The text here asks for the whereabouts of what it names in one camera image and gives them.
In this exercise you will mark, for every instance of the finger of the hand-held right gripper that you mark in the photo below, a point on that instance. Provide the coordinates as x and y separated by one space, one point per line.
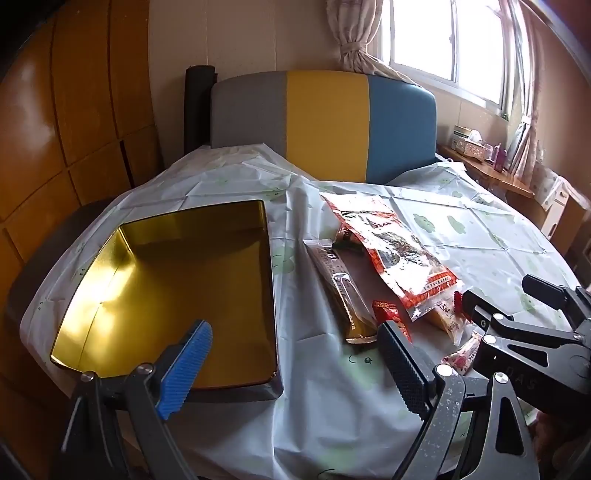
549 288
485 314

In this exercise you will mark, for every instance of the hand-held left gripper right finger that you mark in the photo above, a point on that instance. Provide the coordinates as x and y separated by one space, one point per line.
406 369

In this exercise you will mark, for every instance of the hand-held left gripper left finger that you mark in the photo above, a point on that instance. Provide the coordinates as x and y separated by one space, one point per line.
184 369

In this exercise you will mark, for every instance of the yellow crispy snack packet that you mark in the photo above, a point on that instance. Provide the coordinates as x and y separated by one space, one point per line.
445 321

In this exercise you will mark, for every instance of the small red snack packet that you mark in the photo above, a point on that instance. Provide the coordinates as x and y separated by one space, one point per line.
390 313

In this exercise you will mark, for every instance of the gold metal tin box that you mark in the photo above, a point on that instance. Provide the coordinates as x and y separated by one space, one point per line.
184 277

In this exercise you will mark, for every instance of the tan brown snack packet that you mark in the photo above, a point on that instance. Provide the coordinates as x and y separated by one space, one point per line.
344 300

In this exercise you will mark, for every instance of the large red orange snack packet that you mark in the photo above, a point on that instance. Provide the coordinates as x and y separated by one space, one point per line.
392 249

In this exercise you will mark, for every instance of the white storage cabinet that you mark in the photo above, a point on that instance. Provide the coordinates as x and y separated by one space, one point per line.
561 217

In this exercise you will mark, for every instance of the white green-printed tablecloth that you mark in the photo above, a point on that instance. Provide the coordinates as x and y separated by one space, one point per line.
323 392

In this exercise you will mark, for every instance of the wooden side desk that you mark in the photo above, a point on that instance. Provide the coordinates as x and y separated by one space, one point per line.
498 177

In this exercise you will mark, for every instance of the pink bottle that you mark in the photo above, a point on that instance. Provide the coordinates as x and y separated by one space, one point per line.
500 156

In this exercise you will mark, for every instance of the beige hanging curtain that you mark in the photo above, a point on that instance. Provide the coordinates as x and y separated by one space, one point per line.
526 147

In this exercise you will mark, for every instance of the small dark gold packet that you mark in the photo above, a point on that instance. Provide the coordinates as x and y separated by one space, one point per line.
346 237

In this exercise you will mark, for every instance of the tissue box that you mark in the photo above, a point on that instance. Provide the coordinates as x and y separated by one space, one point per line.
468 141

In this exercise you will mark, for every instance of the grey yellow blue upholstered chair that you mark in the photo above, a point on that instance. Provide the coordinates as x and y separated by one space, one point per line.
323 120

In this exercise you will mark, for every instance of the black rolled mat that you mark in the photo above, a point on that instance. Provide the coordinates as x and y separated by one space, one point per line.
198 110

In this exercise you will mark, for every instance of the window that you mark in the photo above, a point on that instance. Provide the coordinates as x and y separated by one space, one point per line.
425 41

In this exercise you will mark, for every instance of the wooden wardrobe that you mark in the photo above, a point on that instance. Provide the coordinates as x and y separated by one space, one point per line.
69 115

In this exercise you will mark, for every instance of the beige tied curtain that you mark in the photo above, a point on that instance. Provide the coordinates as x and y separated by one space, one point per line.
351 46

